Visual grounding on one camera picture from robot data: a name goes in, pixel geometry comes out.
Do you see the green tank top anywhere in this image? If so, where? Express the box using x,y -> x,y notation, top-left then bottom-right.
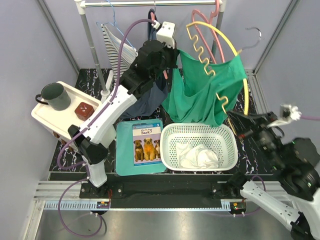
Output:
162,51 -> 246,127

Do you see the navy blue tank top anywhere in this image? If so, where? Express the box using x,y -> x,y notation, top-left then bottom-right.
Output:
119,8 -> 170,120

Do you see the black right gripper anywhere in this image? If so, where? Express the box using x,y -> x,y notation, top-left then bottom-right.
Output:
225,108 -> 286,169

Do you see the striped white tank top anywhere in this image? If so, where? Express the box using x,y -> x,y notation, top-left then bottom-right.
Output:
101,24 -> 138,78

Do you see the teal tray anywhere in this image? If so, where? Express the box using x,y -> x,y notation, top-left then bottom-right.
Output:
115,119 -> 167,177

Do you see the white perforated plastic basket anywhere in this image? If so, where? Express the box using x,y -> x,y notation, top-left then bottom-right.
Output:
160,123 -> 238,172

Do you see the dark grey mug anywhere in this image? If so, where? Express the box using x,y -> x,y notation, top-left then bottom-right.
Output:
35,82 -> 71,111

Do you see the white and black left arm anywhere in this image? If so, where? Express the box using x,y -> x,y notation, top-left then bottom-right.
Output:
68,40 -> 179,198

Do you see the coral pink hanger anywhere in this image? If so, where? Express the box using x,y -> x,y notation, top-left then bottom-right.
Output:
150,12 -> 168,80

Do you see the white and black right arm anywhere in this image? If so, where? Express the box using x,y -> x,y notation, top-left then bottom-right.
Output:
226,105 -> 320,240

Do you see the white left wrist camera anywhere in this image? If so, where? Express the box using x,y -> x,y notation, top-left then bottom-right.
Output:
156,21 -> 176,49

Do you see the dark red cube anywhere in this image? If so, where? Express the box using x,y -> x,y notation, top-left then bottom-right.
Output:
74,102 -> 95,121

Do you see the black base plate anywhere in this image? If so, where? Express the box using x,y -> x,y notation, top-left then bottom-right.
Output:
79,174 -> 242,210

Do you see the dog picture book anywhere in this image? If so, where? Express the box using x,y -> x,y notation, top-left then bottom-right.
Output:
132,122 -> 162,166

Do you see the white storage box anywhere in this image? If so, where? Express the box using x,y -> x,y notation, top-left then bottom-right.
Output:
31,81 -> 102,144

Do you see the light blue wire hanger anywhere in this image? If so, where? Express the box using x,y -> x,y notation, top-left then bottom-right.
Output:
96,0 -> 124,36

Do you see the metal clothes rack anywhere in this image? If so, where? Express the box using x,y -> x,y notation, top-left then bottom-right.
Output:
75,0 -> 227,101

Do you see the pink plastic hanger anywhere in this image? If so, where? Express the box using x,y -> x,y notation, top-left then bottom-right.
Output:
191,0 -> 225,65

